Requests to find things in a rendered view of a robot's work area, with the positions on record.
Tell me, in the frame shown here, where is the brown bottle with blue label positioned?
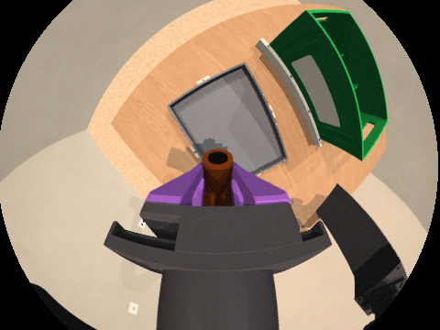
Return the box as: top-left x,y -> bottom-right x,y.
203,149 -> 233,206

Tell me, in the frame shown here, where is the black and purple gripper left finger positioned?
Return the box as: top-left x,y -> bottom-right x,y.
145,162 -> 205,206

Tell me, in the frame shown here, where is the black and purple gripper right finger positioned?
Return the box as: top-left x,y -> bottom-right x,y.
231,161 -> 292,206

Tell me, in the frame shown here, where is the green plastic crate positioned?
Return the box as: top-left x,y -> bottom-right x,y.
269,9 -> 388,161

